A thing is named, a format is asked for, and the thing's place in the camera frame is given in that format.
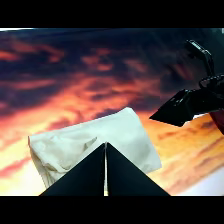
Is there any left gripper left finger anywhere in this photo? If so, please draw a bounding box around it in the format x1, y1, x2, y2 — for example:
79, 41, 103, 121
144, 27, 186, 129
39, 142, 106, 197

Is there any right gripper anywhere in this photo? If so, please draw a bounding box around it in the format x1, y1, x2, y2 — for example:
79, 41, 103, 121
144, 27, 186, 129
148, 85, 224, 128

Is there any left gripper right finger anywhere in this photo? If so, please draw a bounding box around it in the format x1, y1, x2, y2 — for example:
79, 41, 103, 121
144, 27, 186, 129
106, 142, 171, 197

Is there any cream shirt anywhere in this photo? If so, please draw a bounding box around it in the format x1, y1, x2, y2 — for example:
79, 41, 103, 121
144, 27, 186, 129
27, 106, 163, 197

